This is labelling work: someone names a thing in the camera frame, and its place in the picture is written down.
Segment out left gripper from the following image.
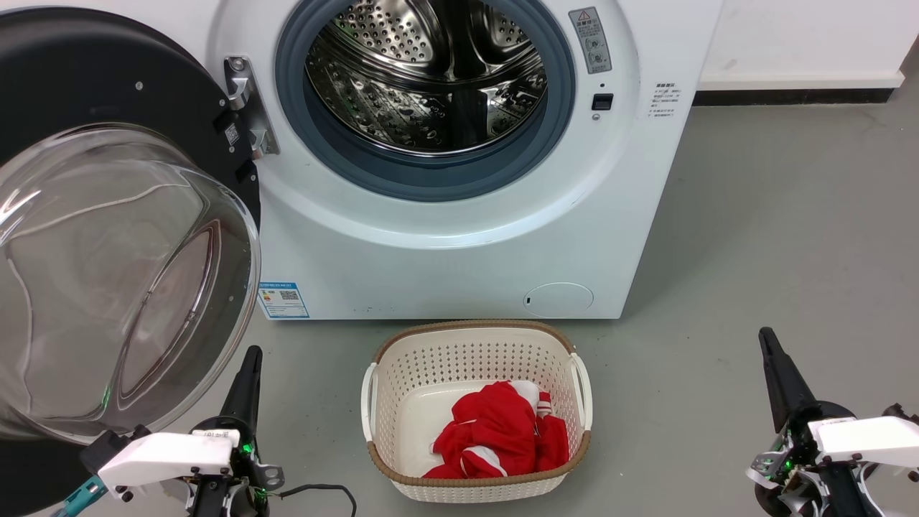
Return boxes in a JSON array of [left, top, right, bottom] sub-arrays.
[[185, 345, 286, 517]]

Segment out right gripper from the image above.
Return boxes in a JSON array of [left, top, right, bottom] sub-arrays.
[[747, 327, 884, 517]]

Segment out black round glass washer door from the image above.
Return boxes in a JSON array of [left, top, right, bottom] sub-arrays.
[[0, 7, 263, 517]]

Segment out white front-load washing machine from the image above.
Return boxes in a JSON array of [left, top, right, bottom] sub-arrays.
[[118, 0, 724, 322]]

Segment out blue energy label sticker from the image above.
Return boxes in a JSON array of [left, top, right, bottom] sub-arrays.
[[257, 281, 311, 320]]

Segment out cream perforated laundry basket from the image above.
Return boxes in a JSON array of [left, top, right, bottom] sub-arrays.
[[361, 320, 594, 503]]

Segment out round white filter cover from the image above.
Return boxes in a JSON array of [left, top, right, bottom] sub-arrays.
[[523, 282, 595, 320]]

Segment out red and white garment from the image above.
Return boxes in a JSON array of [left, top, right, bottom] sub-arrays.
[[422, 381, 571, 480]]

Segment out black baseboard strip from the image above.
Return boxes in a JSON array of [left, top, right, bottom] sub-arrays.
[[693, 88, 900, 108]]

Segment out small text label sticker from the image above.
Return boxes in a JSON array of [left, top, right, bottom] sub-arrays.
[[649, 82, 680, 120]]

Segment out grey warning sticker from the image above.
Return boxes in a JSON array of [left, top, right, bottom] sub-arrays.
[[569, 7, 613, 75]]

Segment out teal cable connector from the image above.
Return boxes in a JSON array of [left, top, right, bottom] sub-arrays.
[[52, 478, 108, 517]]

